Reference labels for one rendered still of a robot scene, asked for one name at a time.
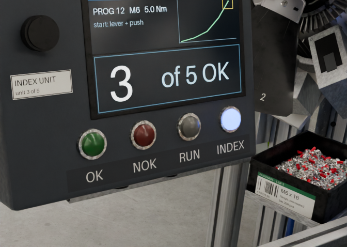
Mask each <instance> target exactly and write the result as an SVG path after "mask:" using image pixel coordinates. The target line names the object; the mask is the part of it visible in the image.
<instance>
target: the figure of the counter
mask: <svg viewBox="0 0 347 247"><path fill-rule="evenodd" d="M92 59H93V71H94V84H95V91H96V103H97V115H102V114H109V113H115V112H122V111H129V110H136V109H143V108H147V107H148V101H147V86H146V71H145V56H144V51H142V52H131V53H119V54H108V55H96V56H92Z"/></svg>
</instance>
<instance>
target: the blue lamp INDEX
mask: <svg viewBox="0 0 347 247"><path fill-rule="evenodd" d="M218 123H219V126H220V128H221V129H222V130H223V131H224V132H227V133H231V132H234V131H236V130H237V129H238V127H239V126H240V124H241V113H240V111H239V110H238V109H237V108H236V107H234V106H226V107H225V108H223V109H222V111H221V112H220V114H219V118H218Z"/></svg>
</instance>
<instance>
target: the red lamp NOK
mask: <svg viewBox="0 0 347 247"><path fill-rule="evenodd" d="M129 139H130V143H131V144H132V146H133V147H134V148H136V149H139V150H144V149H148V148H149V147H151V146H152V145H153V143H154V141H155V139H156V129H155V127H154V125H153V124H152V123H150V122H149V121H147V120H139V121H137V122H136V123H135V124H134V125H132V127H131V129H130V133H129Z"/></svg>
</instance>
